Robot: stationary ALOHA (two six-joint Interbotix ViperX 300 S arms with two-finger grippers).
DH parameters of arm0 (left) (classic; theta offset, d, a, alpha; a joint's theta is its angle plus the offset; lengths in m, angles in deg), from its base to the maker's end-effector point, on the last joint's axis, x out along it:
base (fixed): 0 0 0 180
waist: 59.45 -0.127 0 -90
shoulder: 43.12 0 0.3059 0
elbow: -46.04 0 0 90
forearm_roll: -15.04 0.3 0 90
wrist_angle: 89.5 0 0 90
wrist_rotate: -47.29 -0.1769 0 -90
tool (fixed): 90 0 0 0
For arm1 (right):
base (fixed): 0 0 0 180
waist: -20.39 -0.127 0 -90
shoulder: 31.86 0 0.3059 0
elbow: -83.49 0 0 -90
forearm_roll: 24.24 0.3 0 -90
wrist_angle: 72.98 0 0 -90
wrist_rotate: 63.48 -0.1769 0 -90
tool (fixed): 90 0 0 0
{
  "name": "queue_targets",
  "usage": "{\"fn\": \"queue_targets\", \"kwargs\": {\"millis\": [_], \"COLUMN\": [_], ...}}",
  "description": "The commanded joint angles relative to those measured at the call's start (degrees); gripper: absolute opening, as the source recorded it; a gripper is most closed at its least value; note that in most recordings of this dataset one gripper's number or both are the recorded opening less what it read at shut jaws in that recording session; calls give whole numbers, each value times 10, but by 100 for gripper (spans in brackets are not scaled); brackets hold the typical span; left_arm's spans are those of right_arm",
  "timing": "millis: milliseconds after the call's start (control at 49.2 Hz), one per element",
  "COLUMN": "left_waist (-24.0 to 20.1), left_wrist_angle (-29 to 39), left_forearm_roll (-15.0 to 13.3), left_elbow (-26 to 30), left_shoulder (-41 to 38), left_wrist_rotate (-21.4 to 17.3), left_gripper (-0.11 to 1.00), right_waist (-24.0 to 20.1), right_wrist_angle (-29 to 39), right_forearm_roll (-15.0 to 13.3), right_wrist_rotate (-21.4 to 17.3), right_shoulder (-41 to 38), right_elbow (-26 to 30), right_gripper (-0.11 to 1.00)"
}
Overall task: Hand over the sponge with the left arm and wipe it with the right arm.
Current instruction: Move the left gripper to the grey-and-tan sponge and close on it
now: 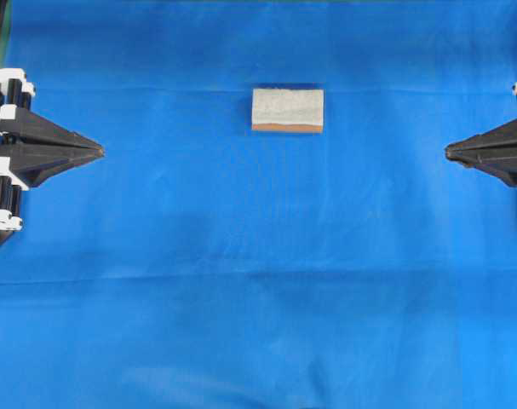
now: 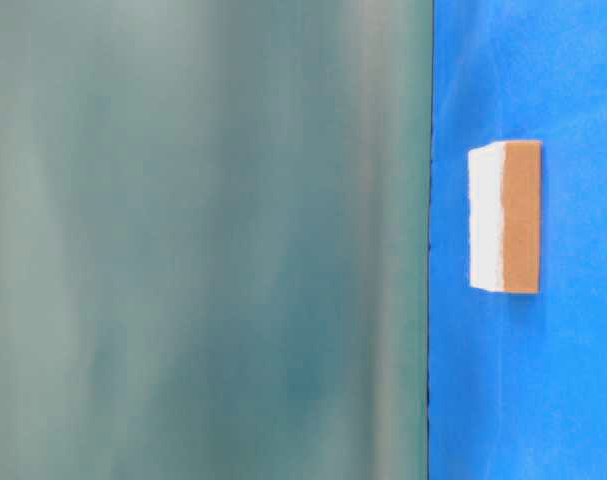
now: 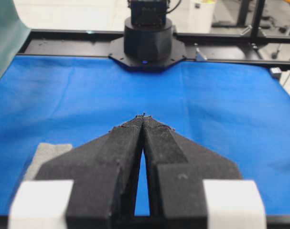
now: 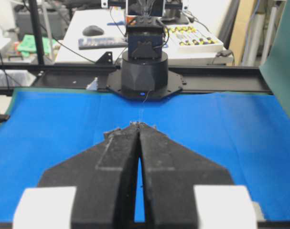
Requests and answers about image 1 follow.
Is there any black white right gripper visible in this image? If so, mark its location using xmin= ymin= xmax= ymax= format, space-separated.
xmin=445 ymin=82 xmax=517 ymax=187

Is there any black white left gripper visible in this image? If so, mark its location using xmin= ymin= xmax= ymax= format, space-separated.
xmin=0 ymin=68 xmax=104 ymax=232

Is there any grey and orange sponge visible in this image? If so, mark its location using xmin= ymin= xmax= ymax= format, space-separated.
xmin=251 ymin=89 xmax=325 ymax=133

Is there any blue table cloth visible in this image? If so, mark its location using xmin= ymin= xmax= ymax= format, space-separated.
xmin=0 ymin=1 xmax=517 ymax=408

